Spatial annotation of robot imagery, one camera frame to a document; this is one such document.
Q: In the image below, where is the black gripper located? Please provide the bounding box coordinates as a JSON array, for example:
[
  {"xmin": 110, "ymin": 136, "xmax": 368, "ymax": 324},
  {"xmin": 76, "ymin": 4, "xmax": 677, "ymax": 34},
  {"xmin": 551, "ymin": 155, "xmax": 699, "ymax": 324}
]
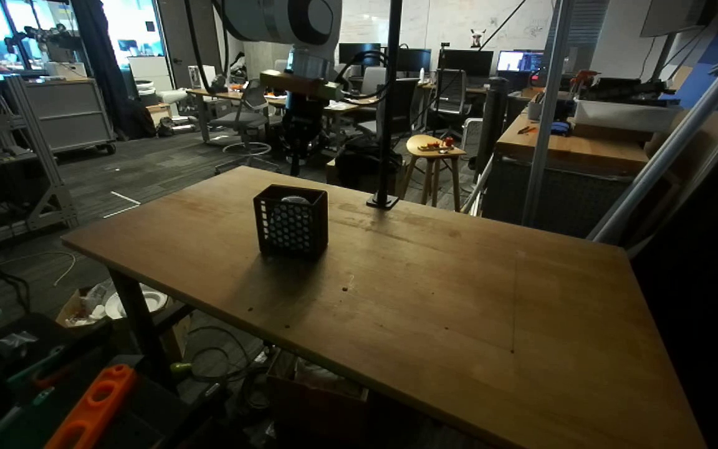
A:
[{"xmin": 283, "ymin": 92, "xmax": 326, "ymax": 174}]

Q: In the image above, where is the white towel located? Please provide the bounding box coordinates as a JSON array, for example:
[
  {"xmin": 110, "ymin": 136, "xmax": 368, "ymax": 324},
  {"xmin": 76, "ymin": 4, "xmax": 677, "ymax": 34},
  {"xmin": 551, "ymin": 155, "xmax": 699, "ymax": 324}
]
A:
[{"xmin": 280, "ymin": 193, "xmax": 313, "ymax": 206}]

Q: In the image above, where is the black mesh box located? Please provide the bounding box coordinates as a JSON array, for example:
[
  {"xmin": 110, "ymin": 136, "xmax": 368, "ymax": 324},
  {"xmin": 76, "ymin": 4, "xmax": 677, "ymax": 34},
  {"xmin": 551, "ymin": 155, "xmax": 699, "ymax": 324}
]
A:
[{"xmin": 254, "ymin": 183, "xmax": 329, "ymax": 258}]

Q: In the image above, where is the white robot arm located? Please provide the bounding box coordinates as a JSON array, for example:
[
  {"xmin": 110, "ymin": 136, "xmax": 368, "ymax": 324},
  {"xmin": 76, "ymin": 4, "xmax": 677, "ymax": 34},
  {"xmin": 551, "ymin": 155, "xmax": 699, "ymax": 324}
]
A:
[{"xmin": 210, "ymin": 0, "xmax": 343, "ymax": 174}]

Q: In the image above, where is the black vertical pole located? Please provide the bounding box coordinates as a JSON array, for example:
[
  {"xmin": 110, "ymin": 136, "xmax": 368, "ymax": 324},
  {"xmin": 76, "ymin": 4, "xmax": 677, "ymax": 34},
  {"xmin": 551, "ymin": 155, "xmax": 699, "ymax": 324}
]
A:
[{"xmin": 368, "ymin": 0, "xmax": 402, "ymax": 208}]

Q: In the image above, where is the round wooden stool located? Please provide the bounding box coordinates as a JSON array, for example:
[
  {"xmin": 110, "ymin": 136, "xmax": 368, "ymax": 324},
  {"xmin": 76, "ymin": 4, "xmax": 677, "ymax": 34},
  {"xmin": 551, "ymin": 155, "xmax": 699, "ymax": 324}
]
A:
[{"xmin": 399, "ymin": 135, "xmax": 464, "ymax": 208}]

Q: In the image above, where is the black office chair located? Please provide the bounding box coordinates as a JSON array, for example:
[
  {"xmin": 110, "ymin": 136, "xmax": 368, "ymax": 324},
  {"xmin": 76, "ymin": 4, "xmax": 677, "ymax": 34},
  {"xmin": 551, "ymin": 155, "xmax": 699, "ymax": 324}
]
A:
[{"xmin": 430, "ymin": 66, "xmax": 469, "ymax": 127}]

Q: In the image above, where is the computer monitor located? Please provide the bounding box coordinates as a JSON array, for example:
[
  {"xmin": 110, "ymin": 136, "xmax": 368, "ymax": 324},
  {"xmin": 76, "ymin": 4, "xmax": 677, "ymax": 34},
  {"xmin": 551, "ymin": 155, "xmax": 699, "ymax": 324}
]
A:
[{"xmin": 496, "ymin": 49, "xmax": 545, "ymax": 75}]

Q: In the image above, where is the grey shelving cart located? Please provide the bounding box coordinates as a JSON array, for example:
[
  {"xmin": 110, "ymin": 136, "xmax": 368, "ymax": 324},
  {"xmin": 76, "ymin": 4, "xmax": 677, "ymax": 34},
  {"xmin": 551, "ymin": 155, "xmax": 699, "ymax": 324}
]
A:
[{"xmin": 26, "ymin": 80, "xmax": 115, "ymax": 155}]

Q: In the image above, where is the wooden top workbench cabinet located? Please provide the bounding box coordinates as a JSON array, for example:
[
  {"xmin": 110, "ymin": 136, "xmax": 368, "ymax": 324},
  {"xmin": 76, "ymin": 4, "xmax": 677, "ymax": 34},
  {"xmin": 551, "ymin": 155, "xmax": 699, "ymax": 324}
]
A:
[{"xmin": 482, "ymin": 112, "xmax": 648, "ymax": 237}]

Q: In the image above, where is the orange plastic case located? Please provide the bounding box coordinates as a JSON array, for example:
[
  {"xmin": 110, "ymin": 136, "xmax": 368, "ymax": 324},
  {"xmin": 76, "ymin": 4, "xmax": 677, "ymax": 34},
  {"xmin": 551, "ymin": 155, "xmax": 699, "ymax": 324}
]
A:
[{"xmin": 46, "ymin": 363, "xmax": 137, "ymax": 449}]

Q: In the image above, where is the silver diagonal metal pole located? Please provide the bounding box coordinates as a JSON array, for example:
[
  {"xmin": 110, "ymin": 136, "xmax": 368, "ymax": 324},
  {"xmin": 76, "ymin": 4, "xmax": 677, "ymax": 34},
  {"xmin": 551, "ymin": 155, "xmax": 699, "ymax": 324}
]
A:
[{"xmin": 589, "ymin": 75, "xmax": 718, "ymax": 242}]

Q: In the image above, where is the yellow-green wrist camera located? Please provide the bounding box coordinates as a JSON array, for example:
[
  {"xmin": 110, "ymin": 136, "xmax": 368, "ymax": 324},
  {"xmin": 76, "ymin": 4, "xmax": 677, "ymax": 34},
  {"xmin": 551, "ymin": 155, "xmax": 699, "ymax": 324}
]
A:
[{"xmin": 259, "ymin": 69, "xmax": 343, "ymax": 99}]

